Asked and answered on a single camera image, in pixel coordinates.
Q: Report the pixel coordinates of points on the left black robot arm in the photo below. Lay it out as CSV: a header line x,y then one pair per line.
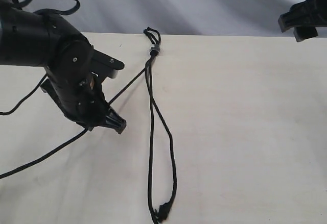
x,y
74,70

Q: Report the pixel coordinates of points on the grey backdrop cloth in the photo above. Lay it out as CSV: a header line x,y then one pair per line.
x,y
182,17

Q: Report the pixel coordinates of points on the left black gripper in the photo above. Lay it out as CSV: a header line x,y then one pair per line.
x,y
81,99

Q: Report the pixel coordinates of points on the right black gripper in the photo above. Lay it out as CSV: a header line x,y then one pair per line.
x,y
304,18

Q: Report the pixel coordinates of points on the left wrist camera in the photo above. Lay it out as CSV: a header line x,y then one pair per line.
x,y
105,66

